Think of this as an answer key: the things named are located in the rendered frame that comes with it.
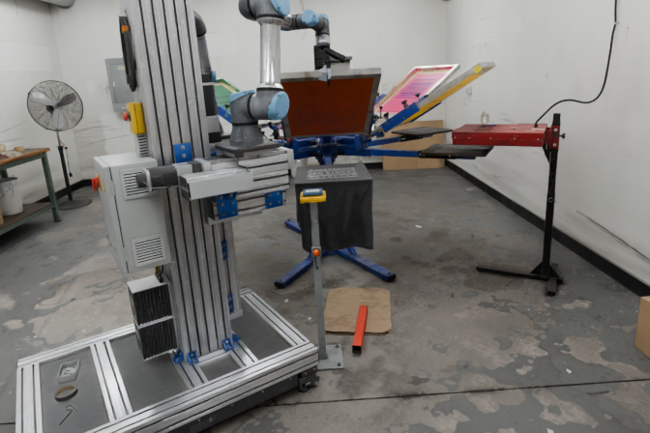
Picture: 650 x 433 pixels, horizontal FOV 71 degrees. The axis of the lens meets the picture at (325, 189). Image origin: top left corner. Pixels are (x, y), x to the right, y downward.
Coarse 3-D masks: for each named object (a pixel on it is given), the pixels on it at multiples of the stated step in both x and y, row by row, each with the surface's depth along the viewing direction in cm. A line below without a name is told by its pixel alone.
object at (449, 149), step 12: (444, 144) 356; (360, 156) 371; (396, 156) 357; (408, 156) 352; (420, 156) 347; (432, 156) 343; (444, 156) 338; (456, 156) 317; (468, 156) 313; (480, 156) 309
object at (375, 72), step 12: (288, 72) 246; (300, 72) 246; (312, 72) 246; (336, 72) 246; (348, 72) 246; (360, 72) 246; (372, 72) 246; (372, 84) 256; (372, 96) 269; (372, 108) 284; (288, 132) 311; (348, 132) 317; (360, 132) 318
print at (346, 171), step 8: (328, 168) 290; (336, 168) 289; (344, 168) 287; (352, 168) 286; (312, 176) 271; (320, 176) 270; (328, 176) 268; (336, 176) 267; (344, 176) 266; (352, 176) 265
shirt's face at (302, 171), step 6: (300, 168) 295; (306, 168) 294; (312, 168) 293; (318, 168) 292; (324, 168) 291; (360, 168) 285; (300, 174) 278; (306, 174) 277; (360, 174) 269; (366, 174) 268; (300, 180) 263; (306, 180) 262; (312, 180) 261; (318, 180) 260; (324, 180) 259; (330, 180) 259; (336, 180) 258; (342, 180) 257; (348, 180) 256
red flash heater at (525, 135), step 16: (464, 128) 327; (480, 128) 323; (496, 128) 318; (528, 128) 310; (544, 128) 306; (464, 144) 310; (480, 144) 305; (496, 144) 300; (512, 144) 296; (528, 144) 291
